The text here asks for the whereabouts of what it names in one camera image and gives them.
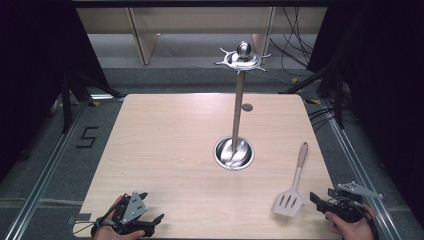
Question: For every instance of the aluminium floor rail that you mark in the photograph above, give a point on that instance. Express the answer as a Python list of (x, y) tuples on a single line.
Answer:
[(40, 181), (360, 173)]

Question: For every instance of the round grey table grommet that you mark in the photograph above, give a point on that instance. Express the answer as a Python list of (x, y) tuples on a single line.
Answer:
[(247, 107)]

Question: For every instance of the black tripod stand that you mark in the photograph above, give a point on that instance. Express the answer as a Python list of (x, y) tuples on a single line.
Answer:
[(338, 96), (66, 100)]

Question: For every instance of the person's right hand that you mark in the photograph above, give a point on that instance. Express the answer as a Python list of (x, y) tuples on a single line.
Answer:
[(353, 230)]

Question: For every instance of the person's left hand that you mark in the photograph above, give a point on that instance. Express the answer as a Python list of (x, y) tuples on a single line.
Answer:
[(110, 230)]

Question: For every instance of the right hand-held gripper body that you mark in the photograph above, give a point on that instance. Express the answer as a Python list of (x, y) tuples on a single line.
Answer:
[(346, 208)]

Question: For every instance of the stainless steel utensil rack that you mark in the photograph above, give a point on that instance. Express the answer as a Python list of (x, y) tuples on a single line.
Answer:
[(237, 106)]

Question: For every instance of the black curtain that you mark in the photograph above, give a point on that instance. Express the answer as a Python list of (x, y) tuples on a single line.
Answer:
[(386, 86), (30, 76)]

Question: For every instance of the beige wooden cabinet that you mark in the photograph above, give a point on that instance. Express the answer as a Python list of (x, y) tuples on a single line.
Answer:
[(146, 30)]

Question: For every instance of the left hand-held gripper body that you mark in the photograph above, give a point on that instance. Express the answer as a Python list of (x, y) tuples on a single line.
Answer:
[(134, 207)]

